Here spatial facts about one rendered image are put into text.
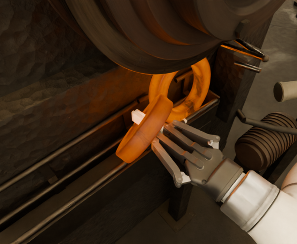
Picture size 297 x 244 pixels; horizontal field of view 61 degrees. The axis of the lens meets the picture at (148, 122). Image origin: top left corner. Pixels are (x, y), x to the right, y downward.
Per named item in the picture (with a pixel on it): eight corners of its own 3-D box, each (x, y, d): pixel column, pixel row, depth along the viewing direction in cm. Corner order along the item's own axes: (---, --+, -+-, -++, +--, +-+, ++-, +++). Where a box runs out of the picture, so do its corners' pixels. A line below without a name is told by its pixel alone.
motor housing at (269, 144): (207, 203, 122) (236, 132, 82) (236, 176, 131) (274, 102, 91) (229, 224, 115) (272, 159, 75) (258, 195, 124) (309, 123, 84)
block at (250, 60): (200, 107, 86) (215, 43, 68) (216, 97, 89) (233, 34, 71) (226, 125, 80) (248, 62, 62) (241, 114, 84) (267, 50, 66)
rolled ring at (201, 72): (221, 61, 65) (211, 58, 67) (175, 39, 52) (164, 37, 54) (194, 127, 70) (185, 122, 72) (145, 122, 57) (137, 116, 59)
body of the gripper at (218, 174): (214, 211, 46) (174, 177, 49) (239, 179, 49) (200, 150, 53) (224, 197, 39) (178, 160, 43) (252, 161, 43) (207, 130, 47)
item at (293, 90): (271, 93, 79) (276, 78, 75) (300, 89, 79) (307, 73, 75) (279, 106, 75) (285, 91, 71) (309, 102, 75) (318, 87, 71)
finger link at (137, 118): (159, 135, 52) (157, 138, 52) (134, 118, 55) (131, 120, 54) (160, 127, 50) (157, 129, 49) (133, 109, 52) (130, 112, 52)
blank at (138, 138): (119, 156, 42) (135, 167, 43) (170, 84, 45) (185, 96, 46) (111, 153, 57) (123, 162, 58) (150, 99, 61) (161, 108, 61)
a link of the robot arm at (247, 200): (265, 199, 48) (238, 178, 50) (287, 180, 40) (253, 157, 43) (239, 237, 44) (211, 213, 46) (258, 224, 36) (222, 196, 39)
